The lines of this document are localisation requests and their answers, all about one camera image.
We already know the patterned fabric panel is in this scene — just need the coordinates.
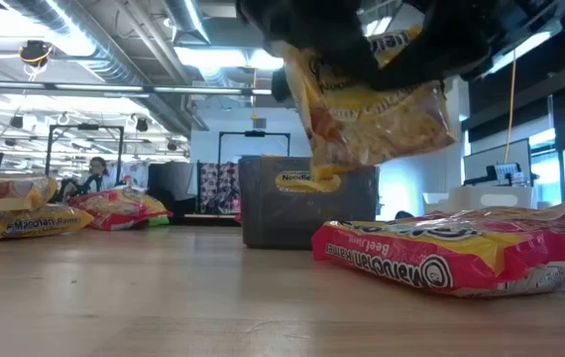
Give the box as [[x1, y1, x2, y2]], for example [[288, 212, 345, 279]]
[[197, 162, 240, 215]]

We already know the dark grey plastic bin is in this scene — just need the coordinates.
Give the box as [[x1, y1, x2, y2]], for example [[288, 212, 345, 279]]
[[237, 155, 381, 251]]

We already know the yellow power cord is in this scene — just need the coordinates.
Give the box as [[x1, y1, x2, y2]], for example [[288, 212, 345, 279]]
[[504, 49, 517, 165], [250, 66, 259, 120]]

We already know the long ceiling light strip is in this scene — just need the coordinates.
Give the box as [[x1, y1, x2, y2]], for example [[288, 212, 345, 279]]
[[0, 80, 274, 96]]

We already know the green pink shrimp ramen pack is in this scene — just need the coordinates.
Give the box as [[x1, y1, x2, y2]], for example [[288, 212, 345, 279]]
[[144, 213, 171, 228]]

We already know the dark grey panel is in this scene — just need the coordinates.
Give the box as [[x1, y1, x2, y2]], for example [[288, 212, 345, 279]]
[[147, 161, 198, 217]]

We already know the person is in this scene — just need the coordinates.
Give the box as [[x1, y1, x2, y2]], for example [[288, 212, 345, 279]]
[[61, 156, 115, 199]]

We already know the white plastic bin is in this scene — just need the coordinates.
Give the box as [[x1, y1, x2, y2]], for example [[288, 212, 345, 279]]
[[421, 185, 535, 215]]

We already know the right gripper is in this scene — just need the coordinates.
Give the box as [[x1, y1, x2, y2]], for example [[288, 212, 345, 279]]
[[381, 0, 561, 90]]

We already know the white partition panel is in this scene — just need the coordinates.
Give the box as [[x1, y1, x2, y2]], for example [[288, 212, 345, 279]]
[[463, 138, 532, 187]]

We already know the silver round ceiling duct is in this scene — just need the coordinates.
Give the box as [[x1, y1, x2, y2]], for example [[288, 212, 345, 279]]
[[2, 0, 199, 135], [163, 0, 214, 46]]

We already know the black ceiling cord reel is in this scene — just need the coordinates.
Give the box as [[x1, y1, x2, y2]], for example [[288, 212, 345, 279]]
[[18, 39, 55, 69]]

